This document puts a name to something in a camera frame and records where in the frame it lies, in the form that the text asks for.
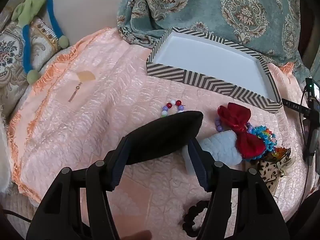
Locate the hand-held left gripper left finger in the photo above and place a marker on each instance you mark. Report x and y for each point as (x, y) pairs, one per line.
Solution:
(120, 165)

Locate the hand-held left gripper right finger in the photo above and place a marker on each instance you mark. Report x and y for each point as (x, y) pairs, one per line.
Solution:
(197, 165)

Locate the light blue fluffy scrunchie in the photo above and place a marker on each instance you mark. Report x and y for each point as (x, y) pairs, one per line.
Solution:
(222, 147)

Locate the black scrunchie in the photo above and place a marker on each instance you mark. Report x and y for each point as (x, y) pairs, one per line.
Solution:
(191, 208)

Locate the black fabric headband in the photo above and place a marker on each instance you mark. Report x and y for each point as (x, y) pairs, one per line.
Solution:
(162, 132)

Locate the red satin bow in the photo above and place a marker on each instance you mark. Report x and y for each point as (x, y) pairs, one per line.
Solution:
(250, 142)

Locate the leopard print hair clip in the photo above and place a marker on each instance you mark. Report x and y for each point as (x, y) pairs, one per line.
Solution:
(270, 170)

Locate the striped cardboard box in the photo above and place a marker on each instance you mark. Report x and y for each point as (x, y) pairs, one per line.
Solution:
(207, 52)

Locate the pink quilted blanket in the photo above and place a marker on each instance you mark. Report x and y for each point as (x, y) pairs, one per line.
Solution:
(87, 117)

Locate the white quilted bedsheet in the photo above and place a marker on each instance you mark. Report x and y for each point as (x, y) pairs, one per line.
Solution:
(17, 205)

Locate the teal damask blanket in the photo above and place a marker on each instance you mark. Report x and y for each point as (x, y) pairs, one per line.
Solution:
(225, 5)

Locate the floral patterned pillow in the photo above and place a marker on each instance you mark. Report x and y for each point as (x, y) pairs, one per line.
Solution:
(10, 55)

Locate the beige upholstered headboard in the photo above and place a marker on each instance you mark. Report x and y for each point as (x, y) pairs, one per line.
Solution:
(87, 5)

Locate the green and blue plush toy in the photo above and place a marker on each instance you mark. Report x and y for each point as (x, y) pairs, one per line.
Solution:
(32, 2)

